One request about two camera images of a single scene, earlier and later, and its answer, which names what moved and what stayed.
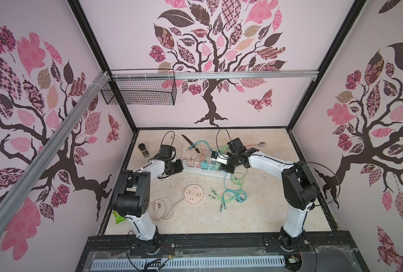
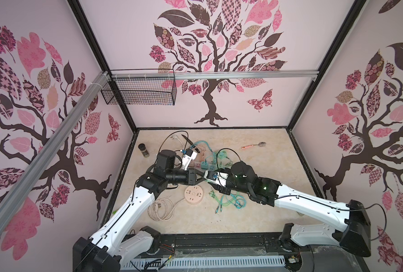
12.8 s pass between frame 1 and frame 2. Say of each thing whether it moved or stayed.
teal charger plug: stayed
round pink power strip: stayed
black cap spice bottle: stayed
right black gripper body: moved
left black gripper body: moved
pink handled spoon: stayed
